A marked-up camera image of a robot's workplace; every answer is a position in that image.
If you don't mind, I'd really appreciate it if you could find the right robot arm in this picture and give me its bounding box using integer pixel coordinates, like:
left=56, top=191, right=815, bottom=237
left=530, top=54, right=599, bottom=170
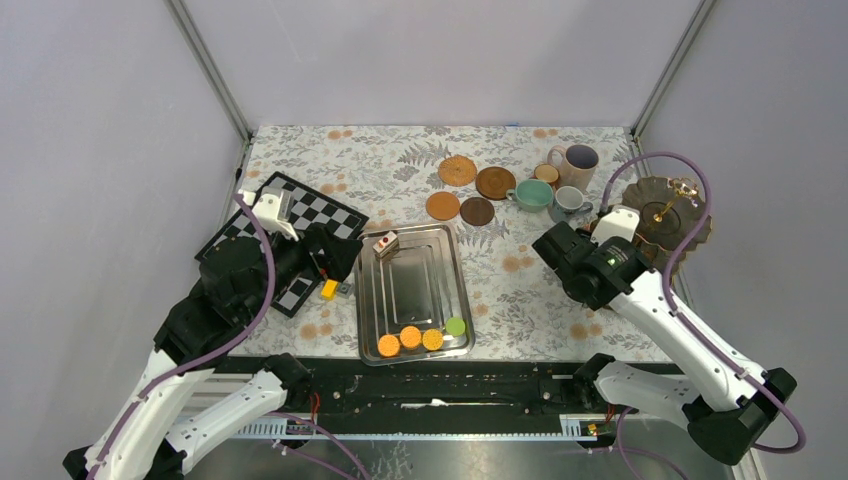
left=533, top=222, right=797, bottom=465

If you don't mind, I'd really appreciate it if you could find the yellow block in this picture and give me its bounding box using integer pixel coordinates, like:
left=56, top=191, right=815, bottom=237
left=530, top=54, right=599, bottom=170
left=320, top=279, right=340, bottom=301

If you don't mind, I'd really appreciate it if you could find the aluminium frame post left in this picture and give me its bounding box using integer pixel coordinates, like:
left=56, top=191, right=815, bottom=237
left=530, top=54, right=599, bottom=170
left=164, top=0, right=253, bottom=143

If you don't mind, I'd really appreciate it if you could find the grey patterned mug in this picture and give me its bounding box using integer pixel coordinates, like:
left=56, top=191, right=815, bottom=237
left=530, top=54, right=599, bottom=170
left=549, top=186, right=593, bottom=223

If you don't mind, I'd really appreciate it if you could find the aluminium frame post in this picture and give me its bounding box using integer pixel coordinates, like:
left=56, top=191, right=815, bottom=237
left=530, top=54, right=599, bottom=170
left=630, top=0, right=718, bottom=140
left=164, top=0, right=253, bottom=143

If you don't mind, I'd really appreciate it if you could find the green macaron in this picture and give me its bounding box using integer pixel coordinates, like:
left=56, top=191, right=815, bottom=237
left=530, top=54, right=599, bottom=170
left=444, top=317, right=467, bottom=337

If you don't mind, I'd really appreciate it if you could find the woven rattan coaster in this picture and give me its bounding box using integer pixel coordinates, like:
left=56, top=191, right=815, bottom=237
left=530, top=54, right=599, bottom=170
left=438, top=155, right=477, bottom=187

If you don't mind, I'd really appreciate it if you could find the mint green cup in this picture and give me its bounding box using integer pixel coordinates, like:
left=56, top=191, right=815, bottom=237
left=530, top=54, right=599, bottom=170
left=505, top=179, right=554, bottom=213

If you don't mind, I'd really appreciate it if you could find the stainless steel tray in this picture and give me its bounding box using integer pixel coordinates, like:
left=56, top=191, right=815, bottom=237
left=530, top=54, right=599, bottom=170
left=353, top=223, right=475, bottom=366

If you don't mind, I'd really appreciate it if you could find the yellow waffle cookie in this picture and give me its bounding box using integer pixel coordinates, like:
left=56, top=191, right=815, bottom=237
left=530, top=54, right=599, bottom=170
left=421, top=329, right=445, bottom=351

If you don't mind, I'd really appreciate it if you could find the light orange wooden coaster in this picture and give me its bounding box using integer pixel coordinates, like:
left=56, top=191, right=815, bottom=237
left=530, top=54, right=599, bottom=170
left=425, top=191, right=461, bottom=221

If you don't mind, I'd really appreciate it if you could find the dark walnut coaster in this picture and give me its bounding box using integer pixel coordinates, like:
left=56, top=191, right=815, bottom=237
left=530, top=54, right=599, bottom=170
left=459, top=197, right=495, bottom=226

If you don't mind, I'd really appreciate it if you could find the aluminium frame post right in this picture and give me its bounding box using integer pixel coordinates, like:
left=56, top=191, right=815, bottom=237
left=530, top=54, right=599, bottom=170
left=630, top=0, right=718, bottom=140

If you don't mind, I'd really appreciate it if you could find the orange waffle cookie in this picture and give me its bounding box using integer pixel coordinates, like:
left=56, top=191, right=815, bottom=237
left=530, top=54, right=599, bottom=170
left=399, top=325, right=423, bottom=350

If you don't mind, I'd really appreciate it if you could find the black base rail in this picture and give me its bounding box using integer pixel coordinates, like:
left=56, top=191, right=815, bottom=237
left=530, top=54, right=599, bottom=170
left=225, top=356, right=641, bottom=435

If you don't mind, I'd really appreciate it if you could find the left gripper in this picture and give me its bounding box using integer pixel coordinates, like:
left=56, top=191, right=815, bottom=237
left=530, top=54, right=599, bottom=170
left=243, top=218, right=366, bottom=320

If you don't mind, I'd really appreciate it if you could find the black white chessboard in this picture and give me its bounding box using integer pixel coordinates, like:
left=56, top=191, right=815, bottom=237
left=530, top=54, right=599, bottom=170
left=195, top=172, right=370, bottom=318

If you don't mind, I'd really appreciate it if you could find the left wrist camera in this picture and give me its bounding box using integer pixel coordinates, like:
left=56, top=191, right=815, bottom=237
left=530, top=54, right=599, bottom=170
left=237, top=187, right=300, bottom=241

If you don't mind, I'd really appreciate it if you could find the brown wooden saucer coaster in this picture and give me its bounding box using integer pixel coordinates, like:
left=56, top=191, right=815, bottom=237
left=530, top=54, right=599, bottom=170
left=475, top=166, right=517, bottom=200

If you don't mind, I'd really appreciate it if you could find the small red cup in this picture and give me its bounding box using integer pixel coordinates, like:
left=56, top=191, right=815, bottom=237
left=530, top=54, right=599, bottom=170
left=533, top=164, right=560, bottom=187

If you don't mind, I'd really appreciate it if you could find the three tier black cake stand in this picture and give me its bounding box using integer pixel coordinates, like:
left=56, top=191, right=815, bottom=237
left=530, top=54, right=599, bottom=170
left=584, top=177, right=712, bottom=274

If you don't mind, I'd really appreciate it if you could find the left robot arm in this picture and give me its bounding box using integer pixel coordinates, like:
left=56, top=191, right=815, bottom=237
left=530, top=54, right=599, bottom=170
left=63, top=225, right=362, bottom=479

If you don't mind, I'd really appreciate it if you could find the chocolate cake slice with cherry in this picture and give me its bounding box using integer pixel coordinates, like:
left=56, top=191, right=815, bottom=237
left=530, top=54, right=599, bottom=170
left=373, top=230, right=399, bottom=259

